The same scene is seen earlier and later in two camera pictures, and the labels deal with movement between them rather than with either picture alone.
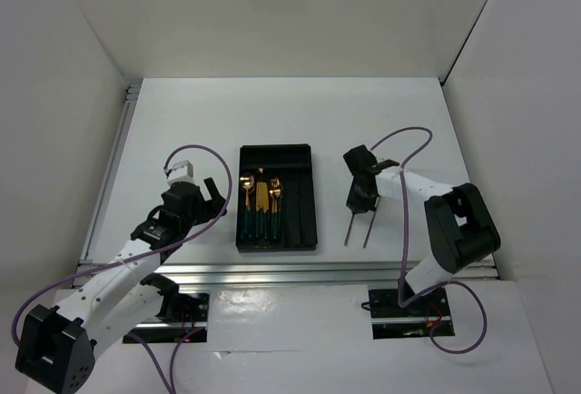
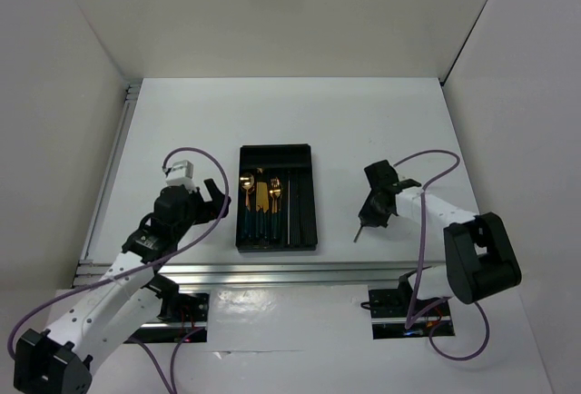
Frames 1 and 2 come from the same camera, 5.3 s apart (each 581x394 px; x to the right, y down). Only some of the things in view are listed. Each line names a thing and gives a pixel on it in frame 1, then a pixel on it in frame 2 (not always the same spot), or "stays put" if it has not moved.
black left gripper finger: x=217 y=201 stays put
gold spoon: x=247 y=182 stays put
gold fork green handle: x=274 y=191 stays put
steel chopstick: x=374 y=212 -> x=358 y=234
